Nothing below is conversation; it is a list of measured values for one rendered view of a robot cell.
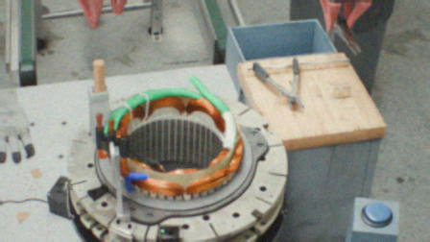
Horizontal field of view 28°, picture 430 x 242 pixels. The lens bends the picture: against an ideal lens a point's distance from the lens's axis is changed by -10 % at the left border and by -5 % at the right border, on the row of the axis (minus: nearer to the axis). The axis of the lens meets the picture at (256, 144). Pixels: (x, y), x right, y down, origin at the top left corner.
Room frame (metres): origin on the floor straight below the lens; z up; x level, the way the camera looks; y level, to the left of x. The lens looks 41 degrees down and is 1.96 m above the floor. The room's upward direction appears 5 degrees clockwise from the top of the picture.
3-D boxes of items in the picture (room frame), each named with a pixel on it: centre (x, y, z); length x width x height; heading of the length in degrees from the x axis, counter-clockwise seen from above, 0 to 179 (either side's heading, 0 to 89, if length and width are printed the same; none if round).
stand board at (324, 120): (1.15, -0.08, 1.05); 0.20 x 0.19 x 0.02; 20
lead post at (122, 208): (0.82, 0.17, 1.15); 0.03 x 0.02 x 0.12; 15
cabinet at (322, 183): (1.15, -0.08, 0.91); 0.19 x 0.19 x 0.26; 20
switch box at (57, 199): (1.11, 0.32, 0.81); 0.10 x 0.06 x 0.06; 74
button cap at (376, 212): (0.92, -0.18, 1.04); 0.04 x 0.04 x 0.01
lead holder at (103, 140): (0.83, 0.18, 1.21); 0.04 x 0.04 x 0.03; 23
